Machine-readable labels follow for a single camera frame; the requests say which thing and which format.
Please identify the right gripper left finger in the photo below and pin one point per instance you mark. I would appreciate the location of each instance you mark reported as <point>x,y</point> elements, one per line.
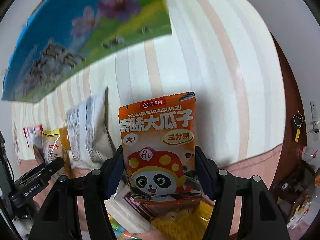
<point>58,216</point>

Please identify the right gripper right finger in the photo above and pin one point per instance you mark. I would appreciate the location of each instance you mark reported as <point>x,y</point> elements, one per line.
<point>260,217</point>

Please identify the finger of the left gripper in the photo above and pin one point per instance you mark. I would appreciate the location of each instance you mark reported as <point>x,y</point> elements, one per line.
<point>40,174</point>

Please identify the red white spicy strip packet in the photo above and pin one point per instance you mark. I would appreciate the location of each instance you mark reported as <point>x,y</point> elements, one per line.
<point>33,136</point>

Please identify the orange sunflower seed packet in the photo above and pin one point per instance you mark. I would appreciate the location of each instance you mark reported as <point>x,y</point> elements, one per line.
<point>158,143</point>

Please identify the orange round pastry packet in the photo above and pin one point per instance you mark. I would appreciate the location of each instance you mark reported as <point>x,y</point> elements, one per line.
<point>64,138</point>

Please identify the beige red snack packet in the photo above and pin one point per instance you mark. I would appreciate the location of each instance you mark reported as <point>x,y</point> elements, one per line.
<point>53,149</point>

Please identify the grey white snack packet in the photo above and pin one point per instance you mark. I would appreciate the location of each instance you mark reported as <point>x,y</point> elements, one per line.
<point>89,138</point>

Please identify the colourful candy packet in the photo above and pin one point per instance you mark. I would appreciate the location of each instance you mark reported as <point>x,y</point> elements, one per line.
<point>120,232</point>

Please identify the yellow snack packet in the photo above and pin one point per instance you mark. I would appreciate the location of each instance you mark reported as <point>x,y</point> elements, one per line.
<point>188,223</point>

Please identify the white brown snack packet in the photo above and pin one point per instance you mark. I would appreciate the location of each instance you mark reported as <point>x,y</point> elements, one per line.
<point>132,216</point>

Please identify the blue milk cardboard box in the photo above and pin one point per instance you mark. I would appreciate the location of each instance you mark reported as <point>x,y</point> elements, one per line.
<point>62,37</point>

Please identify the striped cream bed blanket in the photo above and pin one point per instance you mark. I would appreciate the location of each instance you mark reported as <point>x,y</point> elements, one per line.
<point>219,49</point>

